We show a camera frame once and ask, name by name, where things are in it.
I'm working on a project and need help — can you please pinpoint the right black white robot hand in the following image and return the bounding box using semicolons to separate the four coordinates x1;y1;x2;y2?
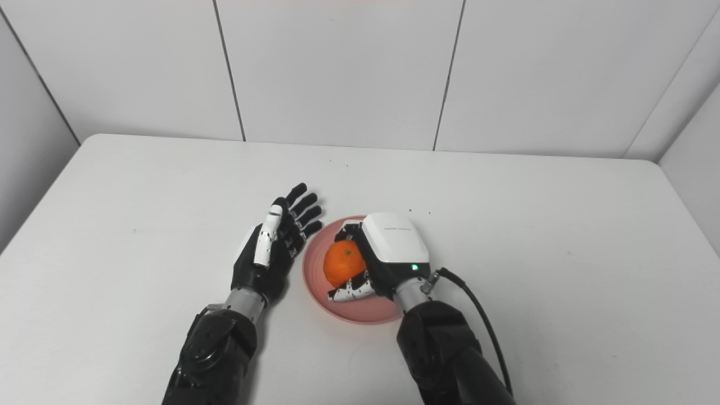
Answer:
327;212;432;303

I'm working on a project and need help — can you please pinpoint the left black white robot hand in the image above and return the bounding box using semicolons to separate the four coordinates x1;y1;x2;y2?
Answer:
231;182;324;307

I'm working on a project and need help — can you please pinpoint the orange fruit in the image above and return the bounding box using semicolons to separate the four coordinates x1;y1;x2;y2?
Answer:
323;241;367;289

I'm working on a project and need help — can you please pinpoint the pink round plate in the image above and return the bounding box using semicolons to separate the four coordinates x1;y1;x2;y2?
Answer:
302;215;403;325

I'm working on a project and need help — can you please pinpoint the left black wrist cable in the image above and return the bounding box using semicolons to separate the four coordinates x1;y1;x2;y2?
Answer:
191;304;226;332

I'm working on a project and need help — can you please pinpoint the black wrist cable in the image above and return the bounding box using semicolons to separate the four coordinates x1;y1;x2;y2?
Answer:
421;267;515;397
191;304;226;332

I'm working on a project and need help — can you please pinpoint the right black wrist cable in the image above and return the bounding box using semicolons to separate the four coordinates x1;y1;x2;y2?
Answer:
421;267;515;397

